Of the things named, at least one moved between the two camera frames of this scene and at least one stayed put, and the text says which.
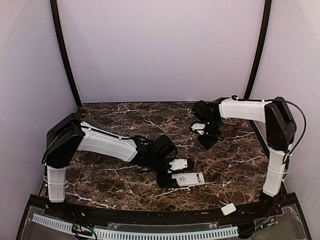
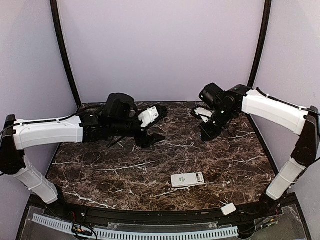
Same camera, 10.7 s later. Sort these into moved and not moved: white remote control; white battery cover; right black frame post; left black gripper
Moved: left black gripper
Not moved: right black frame post; white remote control; white battery cover
